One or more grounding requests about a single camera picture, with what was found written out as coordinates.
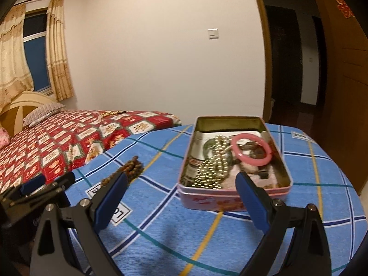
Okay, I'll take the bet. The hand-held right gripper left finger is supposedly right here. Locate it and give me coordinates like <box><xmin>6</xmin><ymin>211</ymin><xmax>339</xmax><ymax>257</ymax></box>
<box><xmin>29</xmin><ymin>172</ymin><xmax>130</xmax><ymax>276</ymax></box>

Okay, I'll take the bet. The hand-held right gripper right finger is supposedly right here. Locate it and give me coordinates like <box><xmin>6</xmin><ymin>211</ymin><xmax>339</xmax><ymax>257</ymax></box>
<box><xmin>234</xmin><ymin>171</ymin><xmax>335</xmax><ymax>276</ymax></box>

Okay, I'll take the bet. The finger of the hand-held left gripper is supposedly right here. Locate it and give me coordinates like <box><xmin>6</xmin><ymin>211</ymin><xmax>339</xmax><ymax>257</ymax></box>
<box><xmin>26</xmin><ymin>171</ymin><xmax>76</xmax><ymax>204</ymax></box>
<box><xmin>0</xmin><ymin>175</ymin><xmax>46</xmax><ymax>207</ymax></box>

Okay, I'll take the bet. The pink bangle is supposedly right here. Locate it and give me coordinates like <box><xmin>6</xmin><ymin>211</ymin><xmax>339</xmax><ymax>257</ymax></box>
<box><xmin>231</xmin><ymin>134</ymin><xmax>273</xmax><ymax>166</ymax></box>

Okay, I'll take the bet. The brown wooden bead bracelet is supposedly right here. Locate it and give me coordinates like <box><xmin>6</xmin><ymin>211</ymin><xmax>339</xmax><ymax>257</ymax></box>
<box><xmin>100</xmin><ymin>155</ymin><xmax>145</xmax><ymax>186</ymax></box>

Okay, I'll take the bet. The pink tin box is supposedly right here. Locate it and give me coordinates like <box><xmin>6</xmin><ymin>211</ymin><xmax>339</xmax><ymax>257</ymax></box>
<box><xmin>177</xmin><ymin>116</ymin><xmax>293</xmax><ymax>211</ymax></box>

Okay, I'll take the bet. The gold bead necklace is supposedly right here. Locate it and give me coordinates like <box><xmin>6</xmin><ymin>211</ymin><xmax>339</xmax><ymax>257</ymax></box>
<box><xmin>188</xmin><ymin>135</ymin><xmax>232</xmax><ymax>190</ymax></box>

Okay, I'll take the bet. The green bangle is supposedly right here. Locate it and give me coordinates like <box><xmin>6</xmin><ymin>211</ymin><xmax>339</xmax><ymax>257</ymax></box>
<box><xmin>203</xmin><ymin>138</ymin><xmax>233</xmax><ymax>161</ymax></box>

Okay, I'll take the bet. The red printed bedspread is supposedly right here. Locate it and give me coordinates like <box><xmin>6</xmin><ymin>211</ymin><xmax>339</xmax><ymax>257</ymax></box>
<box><xmin>0</xmin><ymin>109</ymin><xmax>182</xmax><ymax>193</ymax></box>

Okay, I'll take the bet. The pink pillow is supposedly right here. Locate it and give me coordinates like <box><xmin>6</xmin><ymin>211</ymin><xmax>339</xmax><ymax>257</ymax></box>
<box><xmin>0</xmin><ymin>126</ymin><xmax>10</xmax><ymax>149</ymax></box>

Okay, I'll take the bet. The blue plaid cloth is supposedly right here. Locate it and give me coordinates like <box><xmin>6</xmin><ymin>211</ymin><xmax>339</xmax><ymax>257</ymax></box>
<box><xmin>65</xmin><ymin>123</ymin><xmax>368</xmax><ymax>276</ymax></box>

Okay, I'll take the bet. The striped pillow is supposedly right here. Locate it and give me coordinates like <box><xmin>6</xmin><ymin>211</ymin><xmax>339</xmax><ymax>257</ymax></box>
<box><xmin>22</xmin><ymin>103</ymin><xmax>66</xmax><ymax>127</ymax></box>

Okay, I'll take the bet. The printed paper leaflet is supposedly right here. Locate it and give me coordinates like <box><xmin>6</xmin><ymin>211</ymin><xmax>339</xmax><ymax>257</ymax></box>
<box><xmin>184</xmin><ymin>132</ymin><xmax>271</xmax><ymax>190</ymax></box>

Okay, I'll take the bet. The cream wooden headboard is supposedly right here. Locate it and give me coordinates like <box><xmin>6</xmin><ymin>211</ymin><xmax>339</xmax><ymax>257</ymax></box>
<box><xmin>0</xmin><ymin>91</ymin><xmax>58</xmax><ymax>138</ymax></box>

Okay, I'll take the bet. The window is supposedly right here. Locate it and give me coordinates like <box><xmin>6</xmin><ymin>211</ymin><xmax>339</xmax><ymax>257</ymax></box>
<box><xmin>22</xmin><ymin>10</ymin><xmax>54</xmax><ymax>95</ymax></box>

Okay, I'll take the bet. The wide beige floral curtain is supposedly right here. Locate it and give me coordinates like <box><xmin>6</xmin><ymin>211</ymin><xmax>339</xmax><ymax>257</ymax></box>
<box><xmin>0</xmin><ymin>2</ymin><xmax>35</xmax><ymax>111</ymax></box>

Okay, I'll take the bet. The narrow beige floral curtain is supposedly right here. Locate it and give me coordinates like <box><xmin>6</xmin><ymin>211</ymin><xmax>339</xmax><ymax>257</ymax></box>
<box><xmin>46</xmin><ymin>0</ymin><xmax>76</xmax><ymax>102</ymax></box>

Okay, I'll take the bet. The wooden door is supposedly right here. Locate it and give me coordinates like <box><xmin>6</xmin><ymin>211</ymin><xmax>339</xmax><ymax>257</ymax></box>
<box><xmin>310</xmin><ymin>0</ymin><xmax>368</xmax><ymax>196</ymax></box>

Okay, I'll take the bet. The red paper door decoration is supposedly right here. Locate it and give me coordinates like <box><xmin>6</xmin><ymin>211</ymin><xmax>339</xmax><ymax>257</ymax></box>
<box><xmin>331</xmin><ymin>0</ymin><xmax>355</xmax><ymax>18</ymax></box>

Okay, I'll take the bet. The brown strap watch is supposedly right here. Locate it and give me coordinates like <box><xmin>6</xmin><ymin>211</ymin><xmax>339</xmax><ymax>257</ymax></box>
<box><xmin>239</xmin><ymin>141</ymin><xmax>266</xmax><ymax>159</ymax></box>

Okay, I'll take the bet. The dark and gold bead string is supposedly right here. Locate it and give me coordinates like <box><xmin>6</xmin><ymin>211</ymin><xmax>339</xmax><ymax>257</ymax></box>
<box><xmin>99</xmin><ymin>110</ymin><xmax>127</xmax><ymax>118</ymax></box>

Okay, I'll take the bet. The wooden door frame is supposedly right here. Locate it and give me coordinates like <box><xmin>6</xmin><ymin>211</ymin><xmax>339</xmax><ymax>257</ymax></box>
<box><xmin>250</xmin><ymin>0</ymin><xmax>273</xmax><ymax>123</ymax></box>

